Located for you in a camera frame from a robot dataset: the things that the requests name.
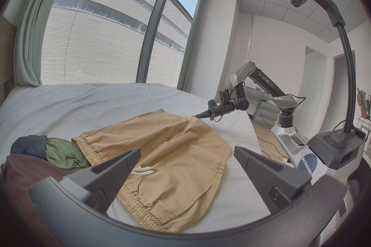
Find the brown garment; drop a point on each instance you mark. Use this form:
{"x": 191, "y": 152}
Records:
{"x": 26, "y": 182}

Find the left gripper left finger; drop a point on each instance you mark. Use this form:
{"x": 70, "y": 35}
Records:
{"x": 107, "y": 179}

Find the black garment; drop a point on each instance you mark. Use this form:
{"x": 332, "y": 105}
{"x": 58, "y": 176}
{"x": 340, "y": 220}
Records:
{"x": 26, "y": 146}

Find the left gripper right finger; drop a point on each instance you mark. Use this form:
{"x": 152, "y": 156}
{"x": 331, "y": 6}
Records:
{"x": 269, "y": 179}

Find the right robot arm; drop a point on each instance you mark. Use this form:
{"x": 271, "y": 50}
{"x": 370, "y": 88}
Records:
{"x": 284, "y": 101}

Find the green garment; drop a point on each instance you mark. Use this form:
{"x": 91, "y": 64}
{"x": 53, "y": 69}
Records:
{"x": 62, "y": 156}

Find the person's hand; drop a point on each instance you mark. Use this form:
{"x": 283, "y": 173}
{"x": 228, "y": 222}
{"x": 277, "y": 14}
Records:
{"x": 363, "y": 104}

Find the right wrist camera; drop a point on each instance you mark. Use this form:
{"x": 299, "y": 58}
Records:
{"x": 211, "y": 103}

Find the window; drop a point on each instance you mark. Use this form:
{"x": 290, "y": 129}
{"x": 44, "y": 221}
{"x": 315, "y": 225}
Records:
{"x": 101, "y": 37}

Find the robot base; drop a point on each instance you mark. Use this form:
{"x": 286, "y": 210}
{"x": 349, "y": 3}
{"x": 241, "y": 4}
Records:
{"x": 310, "y": 163}

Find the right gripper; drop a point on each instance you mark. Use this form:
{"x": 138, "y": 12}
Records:
{"x": 221, "y": 109}

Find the tan shorts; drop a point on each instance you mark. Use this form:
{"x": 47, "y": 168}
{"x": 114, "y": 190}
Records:
{"x": 174, "y": 159}

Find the grey-green curtain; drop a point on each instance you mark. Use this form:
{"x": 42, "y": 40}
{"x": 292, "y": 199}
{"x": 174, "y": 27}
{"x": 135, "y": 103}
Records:
{"x": 27, "y": 60}

